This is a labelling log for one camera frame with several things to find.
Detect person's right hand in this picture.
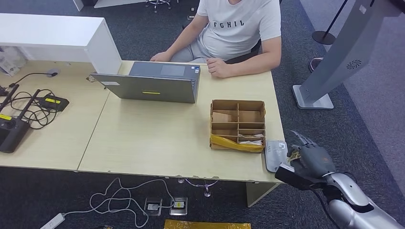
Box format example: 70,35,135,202
150,51,173,62

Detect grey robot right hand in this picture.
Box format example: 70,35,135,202
286,130,336,179

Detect person's left hand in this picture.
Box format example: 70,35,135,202
206,57,233,79

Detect gold patterned ID card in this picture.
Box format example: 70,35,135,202
286,151,302,163

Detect black chair of person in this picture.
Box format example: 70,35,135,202
224,39,263,65

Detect person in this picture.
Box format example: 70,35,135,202
150,0,282,79

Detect grey card reader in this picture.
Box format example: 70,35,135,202
264,140,289,174

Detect grey laptop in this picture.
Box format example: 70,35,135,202
89,61,201,104

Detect cardboard divider box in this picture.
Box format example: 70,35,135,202
209,100,266,154

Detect chrome office chair base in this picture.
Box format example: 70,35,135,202
145,0,179,14

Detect light wood desk leg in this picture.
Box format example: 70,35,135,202
246,182,280,208

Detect round chrome rimmed base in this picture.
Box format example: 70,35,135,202
309,57,324,73

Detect grey kiosk stand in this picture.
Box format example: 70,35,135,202
292,0,403,110

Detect black adapter with yellow label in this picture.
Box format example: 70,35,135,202
36,94,70,113

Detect white counter shelf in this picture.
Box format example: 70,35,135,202
0,13,122,75

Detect yellow floor tape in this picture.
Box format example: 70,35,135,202
164,219,252,229

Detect metal floor socket box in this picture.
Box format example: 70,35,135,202
169,197,189,217
144,198,163,217

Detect papers in clear bag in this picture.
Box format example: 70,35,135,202
0,45,32,77

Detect black router with antennas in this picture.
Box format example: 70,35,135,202
0,83,41,154

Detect white power strip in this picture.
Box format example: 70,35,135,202
40,213,66,229

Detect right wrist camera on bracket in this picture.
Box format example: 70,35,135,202
274,162,324,191

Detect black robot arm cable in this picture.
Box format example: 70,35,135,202
311,188,336,229

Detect thin black cable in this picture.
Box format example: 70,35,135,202
8,72,59,89

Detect black stanchion post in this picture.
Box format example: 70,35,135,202
312,0,349,46

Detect tangled black cable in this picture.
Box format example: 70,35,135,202
8,89,61,130

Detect white power cable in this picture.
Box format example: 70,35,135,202
62,177,177,229

